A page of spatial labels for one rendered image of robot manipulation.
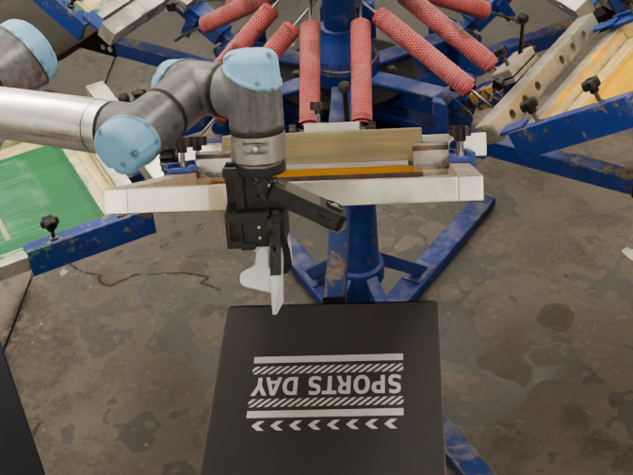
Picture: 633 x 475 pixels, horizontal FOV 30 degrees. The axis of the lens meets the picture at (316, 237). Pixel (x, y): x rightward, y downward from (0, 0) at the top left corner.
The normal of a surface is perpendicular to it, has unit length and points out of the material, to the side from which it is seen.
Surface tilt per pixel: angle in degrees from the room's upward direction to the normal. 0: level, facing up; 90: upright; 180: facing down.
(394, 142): 56
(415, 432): 0
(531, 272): 0
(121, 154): 90
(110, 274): 0
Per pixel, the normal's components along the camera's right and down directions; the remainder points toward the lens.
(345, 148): -0.09, 0.07
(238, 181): -0.07, 0.36
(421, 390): -0.08, -0.79
